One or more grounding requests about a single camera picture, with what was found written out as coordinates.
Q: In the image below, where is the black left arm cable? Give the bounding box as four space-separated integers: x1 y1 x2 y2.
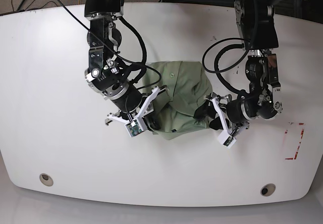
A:
202 37 250 96

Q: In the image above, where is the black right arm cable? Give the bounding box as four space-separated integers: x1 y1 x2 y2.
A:
41 0 162 88

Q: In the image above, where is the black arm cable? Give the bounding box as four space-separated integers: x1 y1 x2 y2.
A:
41 0 162 88
202 37 250 96

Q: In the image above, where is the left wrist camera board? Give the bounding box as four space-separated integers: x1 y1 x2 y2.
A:
217 130 237 149

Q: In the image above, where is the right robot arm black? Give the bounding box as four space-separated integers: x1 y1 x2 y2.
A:
84 0 162 135

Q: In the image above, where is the red tape rectangle marking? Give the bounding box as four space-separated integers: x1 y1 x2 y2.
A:
282 122 305 160

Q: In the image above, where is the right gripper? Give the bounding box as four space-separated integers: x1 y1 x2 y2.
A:
105 85 167 131

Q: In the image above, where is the green t-shirt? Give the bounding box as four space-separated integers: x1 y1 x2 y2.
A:
147 61 213 140

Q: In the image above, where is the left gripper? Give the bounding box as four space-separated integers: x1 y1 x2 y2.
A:
193 92 249 137

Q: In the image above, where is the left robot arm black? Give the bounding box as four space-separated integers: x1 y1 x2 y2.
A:
194 0 283 136

